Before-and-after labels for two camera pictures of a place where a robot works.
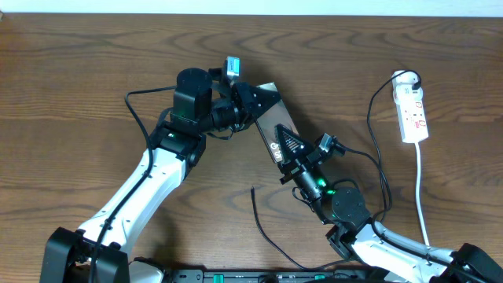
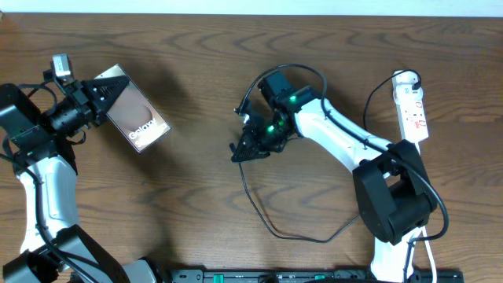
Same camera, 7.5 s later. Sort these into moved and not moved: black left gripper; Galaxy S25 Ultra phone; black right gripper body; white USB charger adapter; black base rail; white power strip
Moved: Galaxy S25 Ultra phone; black right gripper body; black left gripper
Not moved: white USB charger adapter; black base rail; white power strip
